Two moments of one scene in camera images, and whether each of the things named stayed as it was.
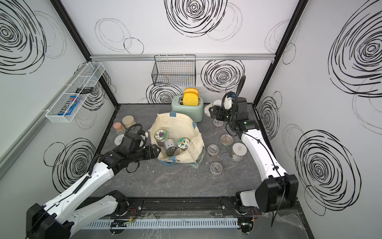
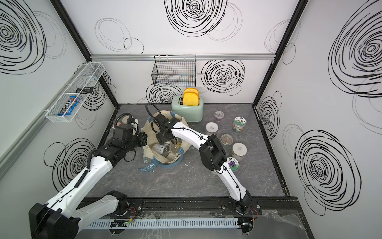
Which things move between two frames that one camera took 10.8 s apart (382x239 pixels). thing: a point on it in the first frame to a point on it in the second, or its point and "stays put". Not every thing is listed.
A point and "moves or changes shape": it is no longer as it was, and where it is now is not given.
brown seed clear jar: (226, 140) stays put
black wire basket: (174, 70) stays put
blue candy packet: (69, 106) stays put
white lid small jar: (217, 102) to (212, 128)
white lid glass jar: (238, 151) stays put
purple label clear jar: (217, 124) moves or changes shape
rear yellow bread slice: (191, 89) stays put
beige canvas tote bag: (179, 139) moves or changes shape
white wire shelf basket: (65, 108) stays put
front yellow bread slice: (190, 99) stays put
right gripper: (222, 110) to (162, 137)
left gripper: (155, 153) to (143, 136)
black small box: (85, 90) stays put
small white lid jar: (160, 135) moves or changes shape
